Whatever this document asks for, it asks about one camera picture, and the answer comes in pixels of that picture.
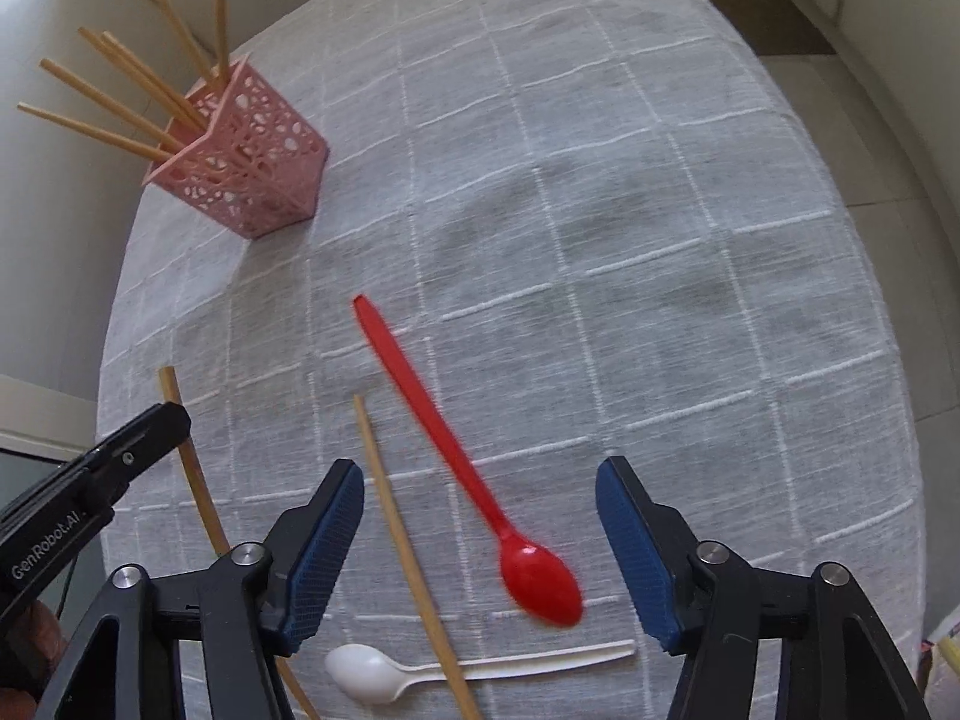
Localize short visible wooden chopstick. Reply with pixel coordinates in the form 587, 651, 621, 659
158, 366, 320, 720

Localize white plastic spoon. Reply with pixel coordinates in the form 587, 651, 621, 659
322, 637, 638, 706

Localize red plastic spoon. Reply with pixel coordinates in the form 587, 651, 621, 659
353, 294, 584, 628

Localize long wooden chopstick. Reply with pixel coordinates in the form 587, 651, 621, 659
353, 395, 483, 720

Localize wooden chopstick pile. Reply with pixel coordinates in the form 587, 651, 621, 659
155, 0, 215, 85
78, 28, 206, 133
39, 57, 184, 153

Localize person's hand on gripper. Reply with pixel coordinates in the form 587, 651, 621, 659
2, 601, 67, 718

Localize snack packages in basket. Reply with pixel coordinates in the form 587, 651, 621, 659
918, 610, 960, 720

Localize pink perforated utensil holder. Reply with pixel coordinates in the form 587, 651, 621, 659
143, 57, 329, 241

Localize grey checked tablecloth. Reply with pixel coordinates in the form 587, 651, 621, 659
98, 0, 924, 718

